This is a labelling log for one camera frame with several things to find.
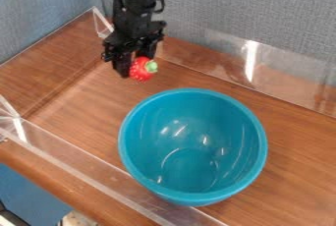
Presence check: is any blue plastic bowl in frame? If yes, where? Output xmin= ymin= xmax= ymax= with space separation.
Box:
xmin=118 ymin=87 xmax=267 ymax=206

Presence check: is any black cable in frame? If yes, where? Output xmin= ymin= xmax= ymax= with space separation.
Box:
xmin=151 ymin=0 xmax=166 ymax=14

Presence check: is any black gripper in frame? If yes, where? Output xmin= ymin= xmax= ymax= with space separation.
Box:
xmin=101 ymin=10 xmax=166 ymax=78

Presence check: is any red toy strawberry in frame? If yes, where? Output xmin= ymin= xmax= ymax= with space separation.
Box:
xmin=129 ymin=56 xmax=158 ymax=82

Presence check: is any clear acrylic front barrier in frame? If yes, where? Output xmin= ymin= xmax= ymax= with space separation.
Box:
xmin=0 ymin=119 xmax=227 ymax=226

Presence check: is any clear acrylic barrier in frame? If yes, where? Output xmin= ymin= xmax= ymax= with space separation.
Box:
xmin=155 ymin=29 xmax=336 ymax=118
xmin=0 ymin=119 xmax=227 ymax=226

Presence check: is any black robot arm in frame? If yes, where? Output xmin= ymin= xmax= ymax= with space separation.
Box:
xmin=101 ymin=0 xmax=166 ymax=78

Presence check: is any clear acrylic left bracket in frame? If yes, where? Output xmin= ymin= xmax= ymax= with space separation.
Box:
xmin=0 ymin=94 xmax=27 ymax=142

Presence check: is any clear acrylic back barrier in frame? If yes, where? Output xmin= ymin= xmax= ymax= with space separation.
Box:
xmin=155 ymin=29 xmax=336 ymax=118

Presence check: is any clear acrylic corner bracket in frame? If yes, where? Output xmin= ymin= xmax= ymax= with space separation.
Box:
xmin=91 ymin=7 xmax=114 ymax=39

